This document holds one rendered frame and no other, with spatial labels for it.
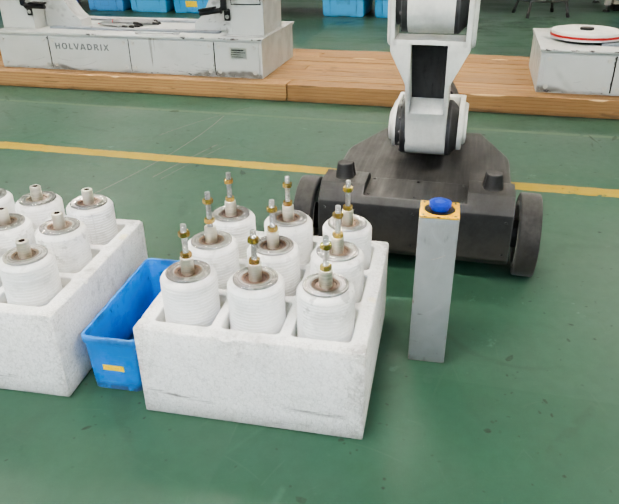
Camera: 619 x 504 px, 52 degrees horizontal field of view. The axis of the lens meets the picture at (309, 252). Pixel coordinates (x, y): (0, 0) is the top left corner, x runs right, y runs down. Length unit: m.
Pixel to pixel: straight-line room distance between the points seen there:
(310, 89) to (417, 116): 1.44
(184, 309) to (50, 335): 0.25
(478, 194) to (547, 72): 1.56
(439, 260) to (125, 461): 0.63
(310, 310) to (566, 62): 2.20
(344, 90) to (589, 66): 1.05
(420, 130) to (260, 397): 0.86
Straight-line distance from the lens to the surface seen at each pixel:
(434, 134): 1.67
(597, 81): 3.04
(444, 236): 1.14
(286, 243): 1.15
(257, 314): 1.03
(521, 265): 1.53
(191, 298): 1.06
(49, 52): 3.66
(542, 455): 1.15
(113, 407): 1.23
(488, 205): 1.50
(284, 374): 1.05
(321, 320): 1.01
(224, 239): 1.18
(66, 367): 1.25
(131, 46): 3.41
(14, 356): 1.27
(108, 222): 1.40
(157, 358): 1.12
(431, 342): 1.26
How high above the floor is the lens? 0.78
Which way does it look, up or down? 28 degrees down
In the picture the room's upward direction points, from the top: 1 degrees counter-clockwise
